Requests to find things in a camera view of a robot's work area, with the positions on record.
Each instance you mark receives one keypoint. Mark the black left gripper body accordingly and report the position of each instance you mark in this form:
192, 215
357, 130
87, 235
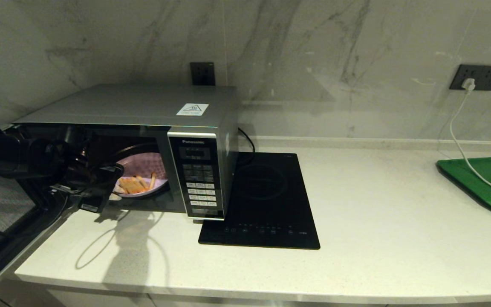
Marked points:
96, 177

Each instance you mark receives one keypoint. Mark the purple round plate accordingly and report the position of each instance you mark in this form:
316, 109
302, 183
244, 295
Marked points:
143, 164

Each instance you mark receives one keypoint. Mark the glass microwave turntable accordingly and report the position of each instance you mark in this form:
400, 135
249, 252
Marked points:
130, 149

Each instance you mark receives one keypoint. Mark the silver Panasonic microwave oven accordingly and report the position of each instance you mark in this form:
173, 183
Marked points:
143, 104

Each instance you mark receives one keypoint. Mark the white warning sticker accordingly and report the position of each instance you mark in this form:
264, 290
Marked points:
192, 109

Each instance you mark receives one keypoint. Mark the black induction cooktop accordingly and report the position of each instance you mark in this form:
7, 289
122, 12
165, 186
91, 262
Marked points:
271, 192

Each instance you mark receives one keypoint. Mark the white power plug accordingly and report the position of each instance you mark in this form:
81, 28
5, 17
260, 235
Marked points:
468, 84

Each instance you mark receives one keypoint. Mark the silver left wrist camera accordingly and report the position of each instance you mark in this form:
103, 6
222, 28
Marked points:
94, 205

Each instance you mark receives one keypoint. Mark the small black wall socket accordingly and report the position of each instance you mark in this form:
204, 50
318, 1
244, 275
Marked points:
203, 73

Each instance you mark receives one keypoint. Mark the wide black wall socket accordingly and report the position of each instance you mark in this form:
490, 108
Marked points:
486, 77

